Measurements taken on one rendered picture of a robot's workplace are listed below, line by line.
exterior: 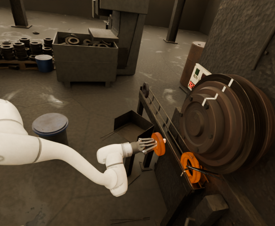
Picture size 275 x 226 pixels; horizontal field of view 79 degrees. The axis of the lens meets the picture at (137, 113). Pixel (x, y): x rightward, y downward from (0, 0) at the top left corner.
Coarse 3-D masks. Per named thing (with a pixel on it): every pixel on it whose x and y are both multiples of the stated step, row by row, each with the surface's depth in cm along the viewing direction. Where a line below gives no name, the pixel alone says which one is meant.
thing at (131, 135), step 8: (128, 112) 146; (120, 120) 143; (128, 120) 153; (136, 120) 149; (144, 120) 142; (128, 128) 147; (136, 128) 148; (144, 128) 146; (152, 128) 136; (128, 136) 138; (136, 136) 139; (144, 136) 132; (128, 160) 159; (128, 168) 164; (128, 176) 174; (136, 176) 176; (128, 184) 168
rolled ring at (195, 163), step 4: (188, 152) 103; (184, 156) 106; (188, 156) 101; (192, 156) 99; (180, 160) 111; (184, 160) 108; (192, 160) 97; (196, 160) 97; (184, 164) 109; (192, 164) 97; (196, 164) 95; (184, 168) 108; (188, 172) 107; (196, 172) 94; (200, 172) 95; (188, 176) 104; (192, 176) 98; (196, 176) 95; (200, 176) 95; (192, 180) 98; (196, 180) 96
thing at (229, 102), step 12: (204, 84) 82; (216, 84) 74; (228, 96) 67; (228, 108) 66; (240, 108) 63; (228, 120) 65; (240, 120) 62; (228, 132) 65; (240, 132) 62; (228, 144) 66; (240, 144) 63; (204, 156) 80; (216, 156) 72; (228, 156) 68
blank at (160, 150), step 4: (156, 132) 111; (152, 136) 114; (156, 136) 106; (160, 136) 106; (156, 140) 108; (160, 140) 104; (160, 144) 103; (164, 144) 104; (156, 148) 111; (160, 148) 104; (164, 148) 104; (156, 152) 112; (160, 152) 105; (164, 152) 106
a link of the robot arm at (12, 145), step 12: (0, 120) 58; (12, 120) 61; (0, 132) 55; (12, 132) 57; (24, 132) 61; (0, 144) 52; (12, 144) 54; (24, 144) 57; (36, 144) 61; (0, 156) 52; (12, 156) 54; (24, 156) 57; (36, 156) 61
